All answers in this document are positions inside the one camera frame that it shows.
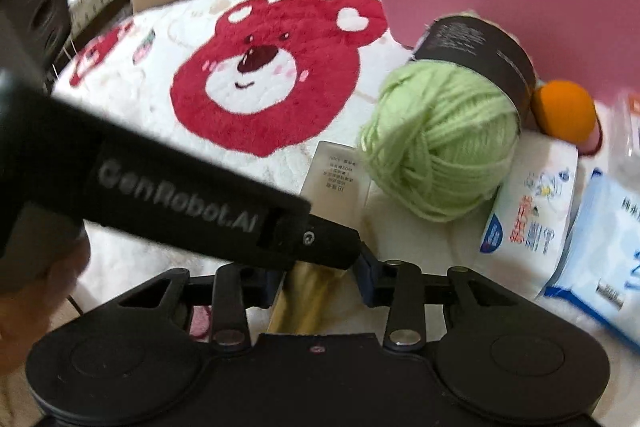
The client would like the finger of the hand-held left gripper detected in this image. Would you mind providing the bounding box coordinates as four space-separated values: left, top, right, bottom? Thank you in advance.
265 212 363 271

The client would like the red bear print blanket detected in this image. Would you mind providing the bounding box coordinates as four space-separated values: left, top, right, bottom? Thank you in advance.
50 0 640 348

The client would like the green yarn ball black label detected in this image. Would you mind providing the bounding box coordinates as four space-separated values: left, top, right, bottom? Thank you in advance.
360 12 538 223

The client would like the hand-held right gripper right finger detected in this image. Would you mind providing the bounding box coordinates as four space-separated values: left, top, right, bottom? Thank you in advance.
354 251 508 352

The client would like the orange makeup sponge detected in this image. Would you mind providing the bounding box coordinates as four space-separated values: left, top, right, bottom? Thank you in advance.
531 79 598 145

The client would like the blue white wet wipes pack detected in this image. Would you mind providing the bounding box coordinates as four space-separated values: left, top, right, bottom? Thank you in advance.
537 167 640 328

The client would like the clear plastic packet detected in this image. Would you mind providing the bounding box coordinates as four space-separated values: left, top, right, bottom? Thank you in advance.
597 89 640 178

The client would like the white cartoon tissue pack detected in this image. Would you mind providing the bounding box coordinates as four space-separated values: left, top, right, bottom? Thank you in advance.
479 142 580 270

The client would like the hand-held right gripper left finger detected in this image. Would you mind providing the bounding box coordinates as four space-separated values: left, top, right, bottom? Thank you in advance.
102 264 286 352

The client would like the beige cosmetic tube gold cap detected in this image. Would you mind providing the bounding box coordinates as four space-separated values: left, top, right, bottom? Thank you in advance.
270 139 373 335

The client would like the person's left hand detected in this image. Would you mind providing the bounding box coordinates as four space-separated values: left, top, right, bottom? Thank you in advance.
0 227 90 350

